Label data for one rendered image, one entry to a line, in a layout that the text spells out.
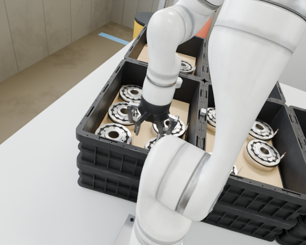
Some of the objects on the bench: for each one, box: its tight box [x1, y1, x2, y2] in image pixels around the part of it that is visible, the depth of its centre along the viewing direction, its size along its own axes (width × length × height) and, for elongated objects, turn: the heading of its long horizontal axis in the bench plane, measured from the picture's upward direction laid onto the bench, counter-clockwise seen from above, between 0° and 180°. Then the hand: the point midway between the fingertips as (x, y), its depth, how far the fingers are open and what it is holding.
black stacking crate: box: [200, 203, 296, 242], centre depth 81 cm, size 40×30×12 cm
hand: (148, 133), depth 68 cm, fingers open, 5 cm apart
